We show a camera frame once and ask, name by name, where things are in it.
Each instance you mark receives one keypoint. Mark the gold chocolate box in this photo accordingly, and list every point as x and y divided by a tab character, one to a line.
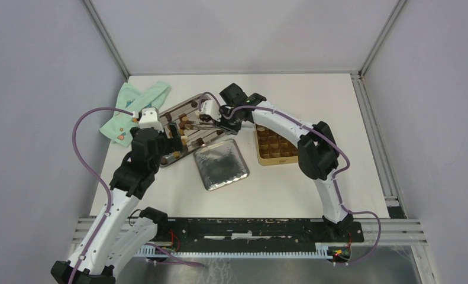
273	149

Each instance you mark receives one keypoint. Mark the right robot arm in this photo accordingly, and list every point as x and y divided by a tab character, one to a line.
319	158

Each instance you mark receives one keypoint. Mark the steel tray with rack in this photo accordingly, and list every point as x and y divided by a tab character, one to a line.
194	133

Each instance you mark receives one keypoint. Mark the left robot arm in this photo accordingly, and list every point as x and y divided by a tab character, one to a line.
103	253

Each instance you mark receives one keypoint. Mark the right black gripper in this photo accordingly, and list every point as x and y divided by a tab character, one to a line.
228	129

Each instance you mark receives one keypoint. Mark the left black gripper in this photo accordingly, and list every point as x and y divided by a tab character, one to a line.
173	144

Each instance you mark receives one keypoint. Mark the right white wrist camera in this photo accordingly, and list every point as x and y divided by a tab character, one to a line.
208	111

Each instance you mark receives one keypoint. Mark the small square steel tray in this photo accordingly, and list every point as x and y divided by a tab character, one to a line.
220	164

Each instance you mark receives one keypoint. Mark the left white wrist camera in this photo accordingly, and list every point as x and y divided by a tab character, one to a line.
150	119

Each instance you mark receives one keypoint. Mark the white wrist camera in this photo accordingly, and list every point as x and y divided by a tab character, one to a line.
150	119
208	111

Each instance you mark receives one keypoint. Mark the metal serving tongs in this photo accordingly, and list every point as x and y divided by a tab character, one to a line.
200	125

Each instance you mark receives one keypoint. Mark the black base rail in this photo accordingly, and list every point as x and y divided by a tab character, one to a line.
254	235

